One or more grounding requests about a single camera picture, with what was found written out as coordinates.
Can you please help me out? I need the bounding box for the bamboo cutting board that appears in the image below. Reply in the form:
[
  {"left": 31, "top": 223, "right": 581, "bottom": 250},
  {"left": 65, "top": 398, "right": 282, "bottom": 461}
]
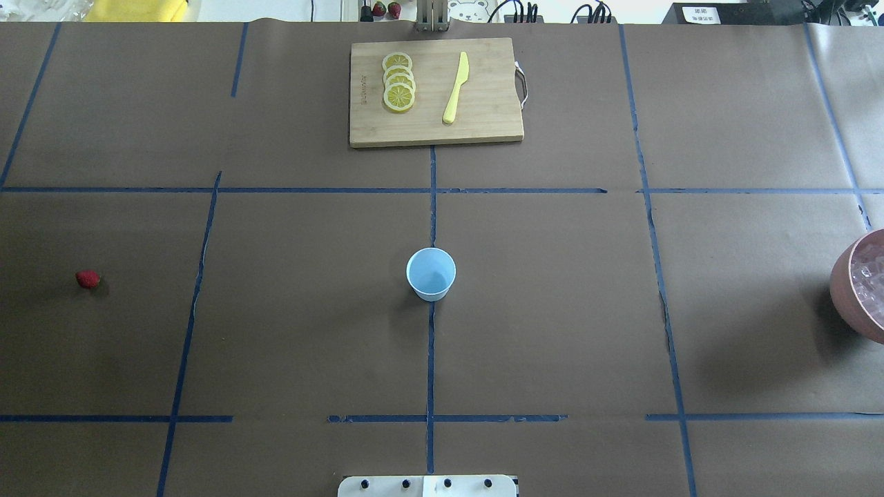
[{"left": 349, "top": 37, "right": 524, "bottom": 148}]

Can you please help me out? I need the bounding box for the yellow cloth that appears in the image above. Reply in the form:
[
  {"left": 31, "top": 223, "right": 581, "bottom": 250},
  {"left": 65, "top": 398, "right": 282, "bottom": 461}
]
[{"left": 84, "top": 0, "right": 189, "bottom": 23}]

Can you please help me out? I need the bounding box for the red strawberry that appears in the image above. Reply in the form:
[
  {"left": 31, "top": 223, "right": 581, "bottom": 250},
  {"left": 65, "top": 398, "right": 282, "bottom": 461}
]
[{"left": 75, "top": 270, "right": 101, "bottom": 289}]

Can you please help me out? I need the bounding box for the yellow plastic knife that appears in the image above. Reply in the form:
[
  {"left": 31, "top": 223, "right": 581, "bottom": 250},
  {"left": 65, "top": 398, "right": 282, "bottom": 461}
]
[{"left": 442, "top": 51, "right": 470, "bottom": 125}]

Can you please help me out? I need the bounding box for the light blue plastic cup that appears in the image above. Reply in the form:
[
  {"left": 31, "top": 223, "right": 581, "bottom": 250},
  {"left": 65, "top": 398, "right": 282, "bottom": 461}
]
[{"left": 406, "top": 246, "right": 456, "bottom": 302}]

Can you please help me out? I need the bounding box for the lemon slice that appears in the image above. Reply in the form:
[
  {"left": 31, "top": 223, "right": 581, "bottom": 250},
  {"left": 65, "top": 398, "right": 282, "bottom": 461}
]
[
  {"left": 382, "top": 52, "right": 413, "bottom": 72},
  {"left": 385, "top": 72, "right": 416, "bottom": 93},
  {"left": 383, "top": 85, "right": 416, "bottom": 113},
  {"left": 384, "top": 65, "right": 414, "bottom": 85}
]

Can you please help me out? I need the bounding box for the metal stand bracket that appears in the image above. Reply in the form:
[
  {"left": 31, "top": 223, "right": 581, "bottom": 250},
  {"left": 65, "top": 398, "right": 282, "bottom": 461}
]
[{"left": 416, "top": 0, "right": 450, "bottom": 32}]

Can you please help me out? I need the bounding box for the black box with label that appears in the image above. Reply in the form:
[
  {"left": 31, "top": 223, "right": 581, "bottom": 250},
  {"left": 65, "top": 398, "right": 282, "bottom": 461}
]
[{"left": 661, "top": 1, "right": 805, "bottom": 26}]

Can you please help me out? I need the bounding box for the background strawberry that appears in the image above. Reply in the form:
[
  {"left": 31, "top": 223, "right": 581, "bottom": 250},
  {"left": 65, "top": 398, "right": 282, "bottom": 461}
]
[
  {"left": 372, "top": 1, "right": 387, "bottom": 18},
  {"left": 386, "top": 2, "right": 402, "bottom": 20}
]

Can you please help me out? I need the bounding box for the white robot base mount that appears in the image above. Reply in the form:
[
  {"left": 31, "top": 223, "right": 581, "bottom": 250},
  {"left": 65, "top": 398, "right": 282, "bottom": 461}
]
[{"left": 337, "top": 474, "right": 520, "bottom": 496}]

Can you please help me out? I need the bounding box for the pink bowl of ice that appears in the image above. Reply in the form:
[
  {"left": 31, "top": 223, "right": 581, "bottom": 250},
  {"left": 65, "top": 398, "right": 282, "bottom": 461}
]
[{"left": 829, "top": 229, "right": 883, "bottom": 344}]

